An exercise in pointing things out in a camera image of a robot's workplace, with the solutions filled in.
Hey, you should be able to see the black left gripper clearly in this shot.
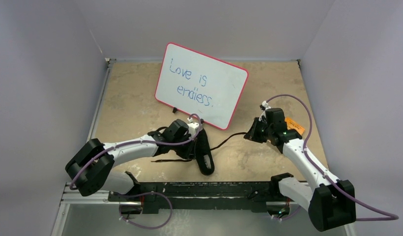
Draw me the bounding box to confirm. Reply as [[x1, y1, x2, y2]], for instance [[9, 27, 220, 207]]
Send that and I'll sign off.
[[171, 133, 196, 160]]

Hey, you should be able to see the black shoe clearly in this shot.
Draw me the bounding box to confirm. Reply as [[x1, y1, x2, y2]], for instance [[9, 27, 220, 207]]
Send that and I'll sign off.
[[194, 129, 215, 176]]

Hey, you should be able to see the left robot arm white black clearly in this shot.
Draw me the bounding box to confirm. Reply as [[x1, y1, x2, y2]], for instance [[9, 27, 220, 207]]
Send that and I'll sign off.
[[65, 119, 202, 201]]

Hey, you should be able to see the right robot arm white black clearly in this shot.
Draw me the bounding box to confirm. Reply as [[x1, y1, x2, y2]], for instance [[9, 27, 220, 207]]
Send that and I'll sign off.
[[244, 107, 357, 232]]

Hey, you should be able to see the pink framed whiteboard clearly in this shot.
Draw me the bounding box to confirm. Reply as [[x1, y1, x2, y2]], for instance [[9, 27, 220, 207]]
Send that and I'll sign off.
[[155, 42, 249, 130]]

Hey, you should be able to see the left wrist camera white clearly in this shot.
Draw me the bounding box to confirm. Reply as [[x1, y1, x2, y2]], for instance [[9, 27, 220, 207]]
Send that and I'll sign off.
[[187, 118, 200, 132]]

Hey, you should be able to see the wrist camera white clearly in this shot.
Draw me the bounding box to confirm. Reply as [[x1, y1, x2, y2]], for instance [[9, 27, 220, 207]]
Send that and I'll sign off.
[[187, 118, 200, 132], [259, 101, 271, 122]]

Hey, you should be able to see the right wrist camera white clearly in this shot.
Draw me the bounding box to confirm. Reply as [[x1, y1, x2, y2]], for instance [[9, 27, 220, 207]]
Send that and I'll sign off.
[[259, 101, 271, 122]]

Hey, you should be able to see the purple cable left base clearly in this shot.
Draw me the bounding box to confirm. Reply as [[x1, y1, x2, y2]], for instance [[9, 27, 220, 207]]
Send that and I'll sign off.
[[118, 191, 173, 230]]

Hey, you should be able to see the purple cable base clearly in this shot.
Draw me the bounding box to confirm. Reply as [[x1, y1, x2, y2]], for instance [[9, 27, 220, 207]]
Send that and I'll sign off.
[[271, 203, 303, 222], [118, 191, 173, 230]]

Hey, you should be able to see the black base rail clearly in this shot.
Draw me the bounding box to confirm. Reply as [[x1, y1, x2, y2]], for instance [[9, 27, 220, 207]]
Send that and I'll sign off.
[[109, 173, 292, 214]]

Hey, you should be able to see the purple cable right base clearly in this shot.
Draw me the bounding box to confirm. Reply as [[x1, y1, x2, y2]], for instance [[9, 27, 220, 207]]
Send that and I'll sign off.
[[271, 203, 303, 222]]

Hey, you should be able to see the aluminium frame rail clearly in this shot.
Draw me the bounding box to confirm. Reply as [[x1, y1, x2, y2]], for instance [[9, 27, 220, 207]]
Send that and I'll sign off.
[[60, 59, 348, 206]]

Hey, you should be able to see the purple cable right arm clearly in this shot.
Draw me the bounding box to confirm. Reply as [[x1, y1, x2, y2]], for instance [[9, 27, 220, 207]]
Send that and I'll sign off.
[[260, 94, 400, 222]]

